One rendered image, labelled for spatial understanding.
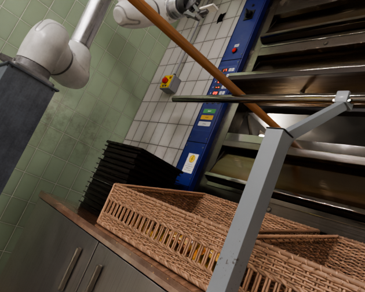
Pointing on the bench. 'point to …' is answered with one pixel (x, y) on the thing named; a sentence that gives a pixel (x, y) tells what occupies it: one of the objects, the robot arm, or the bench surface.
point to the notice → (190, 163)
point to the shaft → (197, 56)
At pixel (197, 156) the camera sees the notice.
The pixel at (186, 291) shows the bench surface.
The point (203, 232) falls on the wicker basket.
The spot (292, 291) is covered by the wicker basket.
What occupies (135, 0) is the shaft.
